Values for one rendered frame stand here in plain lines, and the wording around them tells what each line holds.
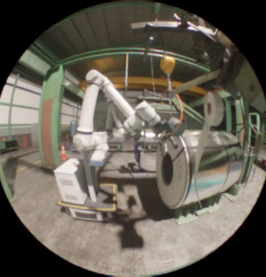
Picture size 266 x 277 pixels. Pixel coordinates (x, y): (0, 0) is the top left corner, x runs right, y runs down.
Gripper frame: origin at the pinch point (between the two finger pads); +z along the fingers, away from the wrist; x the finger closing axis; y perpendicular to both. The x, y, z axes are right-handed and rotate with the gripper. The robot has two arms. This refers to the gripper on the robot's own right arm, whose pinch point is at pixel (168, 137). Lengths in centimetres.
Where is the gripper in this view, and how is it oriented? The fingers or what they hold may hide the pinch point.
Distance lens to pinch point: 78.7
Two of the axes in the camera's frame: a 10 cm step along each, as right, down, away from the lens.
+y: 0.2, -5.1, 8.6
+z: 7.0, 6.2, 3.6
